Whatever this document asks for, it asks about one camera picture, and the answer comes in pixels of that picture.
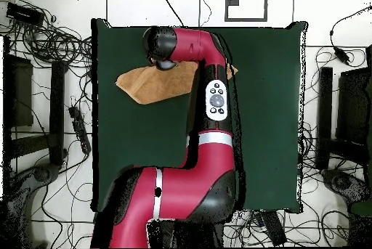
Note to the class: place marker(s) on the tan terry towel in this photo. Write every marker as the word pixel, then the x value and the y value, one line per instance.
pixel 157 83

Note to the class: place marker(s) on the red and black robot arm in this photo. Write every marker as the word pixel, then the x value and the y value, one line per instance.
pixel 189 179

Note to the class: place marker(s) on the dark green table cloth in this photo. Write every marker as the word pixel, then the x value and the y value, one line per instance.
pixel 261 115

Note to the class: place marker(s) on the long black power strip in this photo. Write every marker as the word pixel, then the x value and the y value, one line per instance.
pixel 80 130

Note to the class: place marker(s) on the black rectangular device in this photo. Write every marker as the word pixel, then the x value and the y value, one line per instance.
pixel 270 227

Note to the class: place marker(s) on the grey tripod base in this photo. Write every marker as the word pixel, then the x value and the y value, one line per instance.
pixel 341 182
pixel 43 175

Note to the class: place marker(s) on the black box device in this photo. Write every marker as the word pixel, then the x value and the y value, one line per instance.
pixel 24 13

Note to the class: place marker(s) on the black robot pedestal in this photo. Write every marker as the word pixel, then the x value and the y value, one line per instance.
pixel 186 231

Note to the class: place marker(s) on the black stand frame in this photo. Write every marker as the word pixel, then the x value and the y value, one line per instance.
pixel 325 109
pixel 56 101

